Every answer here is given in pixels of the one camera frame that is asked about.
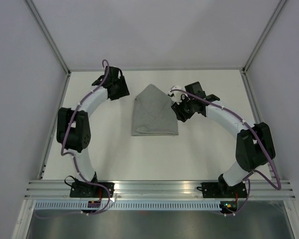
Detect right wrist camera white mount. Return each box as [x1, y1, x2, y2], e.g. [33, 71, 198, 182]
[167, 86, 188, 105]

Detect right aluminium frame post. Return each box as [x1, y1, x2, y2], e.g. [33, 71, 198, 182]
[242, 0, 289, 75]

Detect left aluminium frame post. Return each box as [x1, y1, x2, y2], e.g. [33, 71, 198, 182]
[24, 0, 71, 76]

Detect aluminium frame post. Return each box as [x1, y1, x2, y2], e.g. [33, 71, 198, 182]
[24, 0, 71, 76]
[242, 0, 289, 75]

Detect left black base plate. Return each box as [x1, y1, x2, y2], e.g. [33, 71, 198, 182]
[69, 181, 115, 198]

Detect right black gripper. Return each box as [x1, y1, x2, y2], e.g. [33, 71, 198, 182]
[170, 94, 194, 122]

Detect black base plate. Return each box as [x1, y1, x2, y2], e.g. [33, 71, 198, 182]
[69, 181, 115, 198]
[196, 182, 247, 199]

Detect white slotted cable duct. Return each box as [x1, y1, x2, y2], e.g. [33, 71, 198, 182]
[34, 200, 221, 211]

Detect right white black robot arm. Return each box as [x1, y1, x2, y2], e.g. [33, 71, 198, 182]
[168, 82, 276, 197]

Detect grey cloth napkin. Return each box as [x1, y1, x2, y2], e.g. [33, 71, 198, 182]
[131, 84, 178, 136]

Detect aluminium mounting rail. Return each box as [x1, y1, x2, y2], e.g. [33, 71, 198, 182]
[24, 180, 296, 201]

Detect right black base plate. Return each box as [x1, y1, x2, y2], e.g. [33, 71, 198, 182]
[196, 182, 247, 199]

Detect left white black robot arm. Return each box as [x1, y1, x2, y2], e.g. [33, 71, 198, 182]
[56, 66, 130, 197]

